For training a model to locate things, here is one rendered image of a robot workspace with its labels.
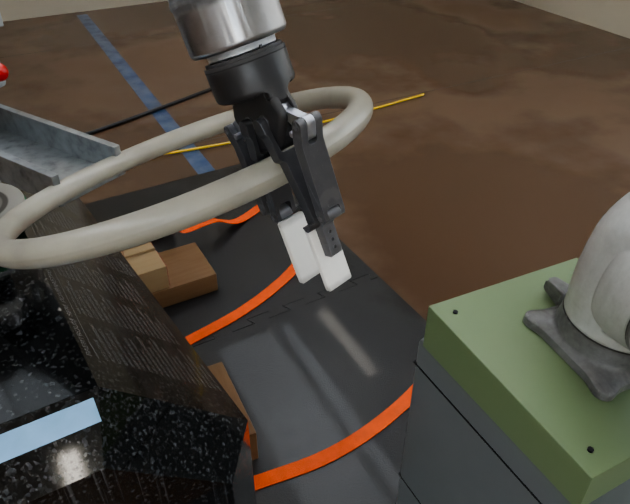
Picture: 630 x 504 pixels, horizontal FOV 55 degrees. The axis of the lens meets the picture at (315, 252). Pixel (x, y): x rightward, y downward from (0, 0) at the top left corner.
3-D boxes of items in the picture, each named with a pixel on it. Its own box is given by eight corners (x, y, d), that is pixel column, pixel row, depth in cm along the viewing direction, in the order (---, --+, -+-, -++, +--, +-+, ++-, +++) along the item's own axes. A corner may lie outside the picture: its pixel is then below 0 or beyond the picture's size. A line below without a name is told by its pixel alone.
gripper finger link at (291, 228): (280, 224, 61) (276, 223, 61) (303, 284, 63) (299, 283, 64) (303, 210, 62) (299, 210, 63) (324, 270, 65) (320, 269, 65)
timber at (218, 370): (258, 458, 177) (256, 432, 170) (219, 474, 173) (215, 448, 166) (225, 386, 199) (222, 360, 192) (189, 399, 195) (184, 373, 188)
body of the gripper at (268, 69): (301, 28, 52) (334, 131, 55) (251, 43, 59) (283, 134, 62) (230, 56, 48) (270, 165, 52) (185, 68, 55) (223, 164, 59)
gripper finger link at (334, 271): (326, 213, 59) (330, 214, 58) (347, 276, 61) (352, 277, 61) (302, 227, 57) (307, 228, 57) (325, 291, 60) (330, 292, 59)
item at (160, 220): (-73, 269, 76) (-87, 248, 75) (199, 130, 109) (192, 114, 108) (160, 283, 44) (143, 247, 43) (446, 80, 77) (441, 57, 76)
